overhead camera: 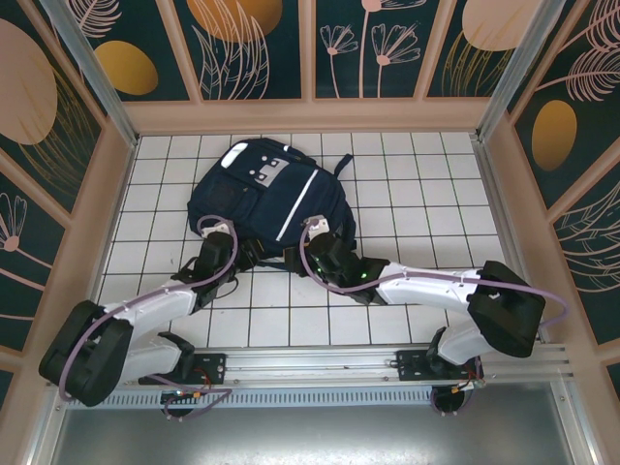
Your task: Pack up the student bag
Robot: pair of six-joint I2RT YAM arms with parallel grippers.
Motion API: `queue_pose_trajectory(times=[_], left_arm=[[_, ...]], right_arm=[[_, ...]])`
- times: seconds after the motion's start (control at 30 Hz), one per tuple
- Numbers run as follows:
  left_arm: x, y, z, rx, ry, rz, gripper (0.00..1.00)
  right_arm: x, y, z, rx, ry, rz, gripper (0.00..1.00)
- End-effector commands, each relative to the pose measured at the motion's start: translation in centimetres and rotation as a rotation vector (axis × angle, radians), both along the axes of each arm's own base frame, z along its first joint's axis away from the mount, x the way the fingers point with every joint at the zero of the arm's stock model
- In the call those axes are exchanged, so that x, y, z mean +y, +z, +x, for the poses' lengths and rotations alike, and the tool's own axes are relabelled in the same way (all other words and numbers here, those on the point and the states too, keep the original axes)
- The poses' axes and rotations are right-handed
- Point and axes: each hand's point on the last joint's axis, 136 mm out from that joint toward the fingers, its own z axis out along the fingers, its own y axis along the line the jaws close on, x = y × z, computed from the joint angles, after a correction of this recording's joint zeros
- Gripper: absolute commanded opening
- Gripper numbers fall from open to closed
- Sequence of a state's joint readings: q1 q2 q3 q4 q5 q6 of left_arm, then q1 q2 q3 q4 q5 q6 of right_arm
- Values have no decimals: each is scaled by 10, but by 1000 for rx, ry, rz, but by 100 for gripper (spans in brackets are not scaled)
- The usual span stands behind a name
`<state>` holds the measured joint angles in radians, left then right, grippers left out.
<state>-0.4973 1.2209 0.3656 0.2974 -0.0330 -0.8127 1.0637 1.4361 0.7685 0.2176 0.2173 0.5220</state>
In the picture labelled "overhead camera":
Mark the grey steel sheet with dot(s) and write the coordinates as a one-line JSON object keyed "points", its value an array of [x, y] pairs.
{"points": [[315, 438]]}

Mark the small circuit board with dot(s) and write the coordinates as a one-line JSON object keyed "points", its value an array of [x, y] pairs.
{"points": [[181, 394], [467, 386]]}

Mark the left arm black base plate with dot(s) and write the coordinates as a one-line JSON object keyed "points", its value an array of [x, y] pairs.
{"points": [[213, 368]]}

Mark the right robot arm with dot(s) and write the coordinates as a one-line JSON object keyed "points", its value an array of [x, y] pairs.
{"points": [[426, 286]]}

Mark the navy blue backpack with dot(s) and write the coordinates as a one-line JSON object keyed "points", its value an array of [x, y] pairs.
{"points": [[271, 203]]}

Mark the aluminium front rail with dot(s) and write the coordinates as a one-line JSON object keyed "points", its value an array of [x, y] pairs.
{"points": [[315, 363]]}

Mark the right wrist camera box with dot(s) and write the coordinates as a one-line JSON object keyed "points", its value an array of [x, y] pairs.
{"points": [[319, 224]]}

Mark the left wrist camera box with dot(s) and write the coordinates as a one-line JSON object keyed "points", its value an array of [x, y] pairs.
{"points": [[220, 228]]}

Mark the aluminium side rail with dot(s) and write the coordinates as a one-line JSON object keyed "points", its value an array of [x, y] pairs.
{"points": [[505, 227]]}

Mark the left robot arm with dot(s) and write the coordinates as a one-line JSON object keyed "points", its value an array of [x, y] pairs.
{"points": [[155, 305]]}

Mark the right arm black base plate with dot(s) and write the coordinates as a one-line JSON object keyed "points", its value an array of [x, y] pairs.
{"points": [[409, 368]]}

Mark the aluminium corner post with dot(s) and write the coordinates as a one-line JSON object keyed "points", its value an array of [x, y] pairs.
{"points": [[504, 92], [104, 92]]}

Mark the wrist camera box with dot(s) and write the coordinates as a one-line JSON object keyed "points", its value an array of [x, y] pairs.
{"points": [[220, 228], [319, 224]]}

